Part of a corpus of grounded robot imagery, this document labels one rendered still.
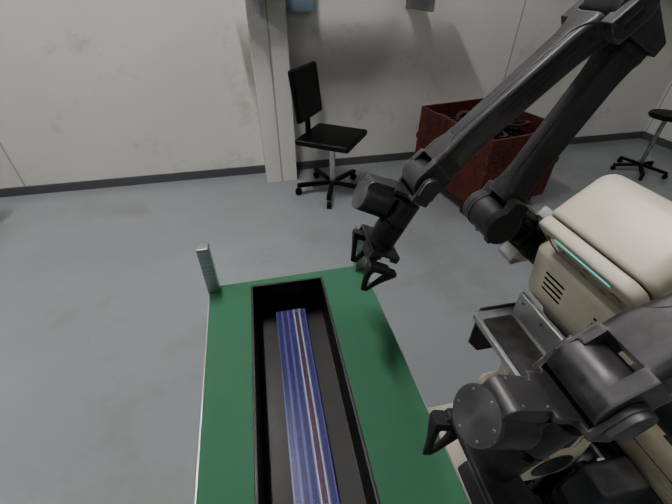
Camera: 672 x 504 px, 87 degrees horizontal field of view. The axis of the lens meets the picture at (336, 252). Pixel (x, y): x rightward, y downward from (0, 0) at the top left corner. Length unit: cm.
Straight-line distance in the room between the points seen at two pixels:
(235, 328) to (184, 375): 119
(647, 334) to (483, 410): 15
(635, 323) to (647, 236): 26
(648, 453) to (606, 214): 67
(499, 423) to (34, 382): 230
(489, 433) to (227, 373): 60
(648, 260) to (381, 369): 51
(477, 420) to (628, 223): 41
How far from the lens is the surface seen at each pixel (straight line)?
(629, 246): 65
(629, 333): 41
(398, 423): 78
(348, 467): 72
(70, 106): 395
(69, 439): 215
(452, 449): 154
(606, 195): 71
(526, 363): 82
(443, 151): 67
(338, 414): 76
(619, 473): 115
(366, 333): 89
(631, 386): 40
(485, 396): 38
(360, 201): 66
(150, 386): 213
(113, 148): 399
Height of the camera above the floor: 164
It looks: 38 degrees down
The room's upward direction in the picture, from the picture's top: straight up
